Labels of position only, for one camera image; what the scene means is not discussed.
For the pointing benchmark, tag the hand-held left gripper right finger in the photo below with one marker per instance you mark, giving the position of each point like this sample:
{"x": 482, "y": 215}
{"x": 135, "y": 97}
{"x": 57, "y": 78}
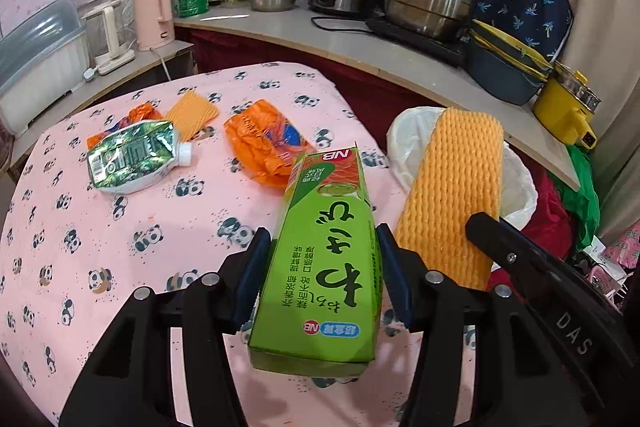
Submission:
{"x": 395, "y": 277}

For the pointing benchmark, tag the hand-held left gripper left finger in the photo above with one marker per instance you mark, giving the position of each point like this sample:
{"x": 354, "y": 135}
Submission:
{"x": 250, "y": 277}

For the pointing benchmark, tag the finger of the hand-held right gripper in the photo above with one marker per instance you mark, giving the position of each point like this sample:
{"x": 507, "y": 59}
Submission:
{"x": 505, "y": 247}

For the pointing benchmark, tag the white plastic bin liner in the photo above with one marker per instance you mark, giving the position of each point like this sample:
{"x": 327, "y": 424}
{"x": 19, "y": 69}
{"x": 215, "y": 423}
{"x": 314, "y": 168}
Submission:
{"x": 517, "y": 187}

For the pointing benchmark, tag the green carton box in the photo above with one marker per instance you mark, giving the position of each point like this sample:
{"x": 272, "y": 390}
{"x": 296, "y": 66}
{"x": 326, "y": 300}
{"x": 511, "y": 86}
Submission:
{"x": 320, "y": 257}

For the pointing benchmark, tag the large orange foam net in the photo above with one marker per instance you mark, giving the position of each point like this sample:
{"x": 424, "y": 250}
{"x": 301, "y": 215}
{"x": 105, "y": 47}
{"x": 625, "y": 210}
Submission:
{"x": 450, "y": 187}

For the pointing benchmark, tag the orange snack packet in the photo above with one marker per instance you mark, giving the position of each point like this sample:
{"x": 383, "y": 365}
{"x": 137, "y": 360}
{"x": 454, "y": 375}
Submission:
{"x": 260, "y": 132}

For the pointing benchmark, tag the green white refill pouch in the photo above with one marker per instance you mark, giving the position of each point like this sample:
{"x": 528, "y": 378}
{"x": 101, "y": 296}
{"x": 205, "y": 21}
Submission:
{"x": 130, "y": 152}

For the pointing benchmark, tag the small orange foam net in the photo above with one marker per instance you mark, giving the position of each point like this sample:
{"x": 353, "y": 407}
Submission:
{"x": 192, "y": 112}

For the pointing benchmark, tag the orange plastic bag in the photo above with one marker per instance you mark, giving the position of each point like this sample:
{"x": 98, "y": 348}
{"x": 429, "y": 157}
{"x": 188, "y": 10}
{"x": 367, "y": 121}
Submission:
{"x": 142, "y": 112}

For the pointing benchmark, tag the green cloth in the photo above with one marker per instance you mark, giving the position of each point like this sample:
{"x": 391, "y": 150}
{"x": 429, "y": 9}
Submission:
{"x": 580, "y": 192}

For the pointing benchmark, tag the pink panda print blanket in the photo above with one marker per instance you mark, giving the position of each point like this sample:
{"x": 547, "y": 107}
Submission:
{"x": 150, "y": 232}

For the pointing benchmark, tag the yellow electric pot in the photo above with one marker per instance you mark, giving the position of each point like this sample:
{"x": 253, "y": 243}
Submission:
{"x": 555, "y": 112}

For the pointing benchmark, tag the blue basin yellow rim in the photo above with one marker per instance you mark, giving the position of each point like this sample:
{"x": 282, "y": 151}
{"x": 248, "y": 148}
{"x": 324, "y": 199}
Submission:
{"x": 500, "y": 79}
{"x": 500, "y": 54}
{"x": 510, "y": 42}

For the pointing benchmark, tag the black induction cooker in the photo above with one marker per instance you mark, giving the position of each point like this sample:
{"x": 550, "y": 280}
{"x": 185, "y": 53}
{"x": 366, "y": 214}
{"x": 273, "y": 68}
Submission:
{"x": 415, "y": 42}

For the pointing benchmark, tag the beige curtain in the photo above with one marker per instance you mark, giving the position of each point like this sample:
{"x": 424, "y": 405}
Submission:
{"x": 600, "y": 32}

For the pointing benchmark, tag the grey curved counter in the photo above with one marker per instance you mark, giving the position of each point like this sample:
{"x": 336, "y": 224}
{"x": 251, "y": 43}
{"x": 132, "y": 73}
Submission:
{"x": 325, "y": 37}

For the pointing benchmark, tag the pink electric kettle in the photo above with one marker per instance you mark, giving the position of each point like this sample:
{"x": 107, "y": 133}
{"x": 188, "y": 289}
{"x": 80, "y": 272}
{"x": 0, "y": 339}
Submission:
{"x": 152, "y": 17}

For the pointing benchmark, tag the white glass kettle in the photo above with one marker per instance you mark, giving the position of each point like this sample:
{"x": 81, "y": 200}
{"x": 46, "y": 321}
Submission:
{"x": 107, "y": 32}

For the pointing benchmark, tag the clear lid dish box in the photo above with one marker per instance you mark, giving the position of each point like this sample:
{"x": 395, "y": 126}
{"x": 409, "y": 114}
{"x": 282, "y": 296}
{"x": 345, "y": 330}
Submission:
{"x": 40, "y": 72}

